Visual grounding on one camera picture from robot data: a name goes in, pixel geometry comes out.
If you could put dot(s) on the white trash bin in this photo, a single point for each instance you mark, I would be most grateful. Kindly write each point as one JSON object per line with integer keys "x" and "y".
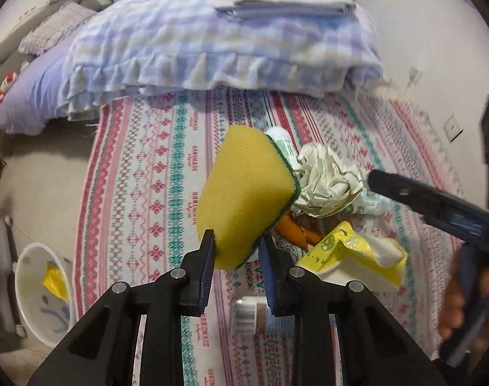
{"x": 35, "y": 289}

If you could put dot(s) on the white paper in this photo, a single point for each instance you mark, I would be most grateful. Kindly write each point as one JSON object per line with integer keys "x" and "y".
{"x": 329, "y": 181}

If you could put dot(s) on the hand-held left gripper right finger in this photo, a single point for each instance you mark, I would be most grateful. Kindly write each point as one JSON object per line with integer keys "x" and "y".
{"x": 268, "y": 281}

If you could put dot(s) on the red white plush toy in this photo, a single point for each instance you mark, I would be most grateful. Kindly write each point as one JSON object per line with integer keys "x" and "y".
{"x": 3, "y": 88}

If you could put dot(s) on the person's right hand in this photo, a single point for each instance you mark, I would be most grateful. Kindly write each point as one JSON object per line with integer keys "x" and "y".
{"x": 450, "y": 305}

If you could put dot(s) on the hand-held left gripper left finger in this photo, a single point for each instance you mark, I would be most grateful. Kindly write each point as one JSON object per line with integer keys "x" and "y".
{"x": 207, "y": 265}

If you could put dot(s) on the orange packet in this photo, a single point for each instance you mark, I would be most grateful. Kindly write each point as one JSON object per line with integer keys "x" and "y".
{"x": 292, "y": 227}

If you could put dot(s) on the checked ruffled quilt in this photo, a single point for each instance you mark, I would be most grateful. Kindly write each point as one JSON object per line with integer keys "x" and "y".
{"x": 188, "y": 40}

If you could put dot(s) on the checked pillow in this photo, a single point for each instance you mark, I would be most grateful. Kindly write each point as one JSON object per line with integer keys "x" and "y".
{"x": 55, "y": 28}

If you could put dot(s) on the yellow tissue packet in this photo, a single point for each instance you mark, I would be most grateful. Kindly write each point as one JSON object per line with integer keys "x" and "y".
{"x": 337, "y": 245}

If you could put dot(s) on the yellow plastic wrapper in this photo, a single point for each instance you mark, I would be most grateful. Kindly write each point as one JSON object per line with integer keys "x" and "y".
{"x": 56, "y": 283}

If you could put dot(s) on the grey headboard cushion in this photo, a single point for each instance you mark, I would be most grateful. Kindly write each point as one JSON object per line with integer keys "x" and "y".
{"x": 11, "y": 44}

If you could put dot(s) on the white plastic bottle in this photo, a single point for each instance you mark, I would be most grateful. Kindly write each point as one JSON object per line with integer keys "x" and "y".
{"x": 246, "y": 313}

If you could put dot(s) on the patterned red teal blanket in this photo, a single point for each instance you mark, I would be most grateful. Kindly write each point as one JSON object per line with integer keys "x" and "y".
{"x": 147, "y": 169}

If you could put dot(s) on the bed with purple sheet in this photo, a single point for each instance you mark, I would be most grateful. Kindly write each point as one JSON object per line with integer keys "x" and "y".
{"x": 27, "y": 96}

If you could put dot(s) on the white wall outlet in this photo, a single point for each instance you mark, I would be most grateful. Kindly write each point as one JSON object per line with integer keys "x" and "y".
{"x": 415, "y": 75}
{"x": 453, "y": 127}

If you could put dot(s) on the white green tube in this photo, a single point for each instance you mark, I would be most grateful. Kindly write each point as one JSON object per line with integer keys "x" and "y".
{"x": 282, "y": 140}

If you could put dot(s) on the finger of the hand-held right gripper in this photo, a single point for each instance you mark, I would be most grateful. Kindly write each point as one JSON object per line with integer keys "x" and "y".
{"x": 409, "y": 193}

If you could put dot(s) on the yellow green sponge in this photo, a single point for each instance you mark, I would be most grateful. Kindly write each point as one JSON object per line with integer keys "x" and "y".
{"x": 244, "y": 193}

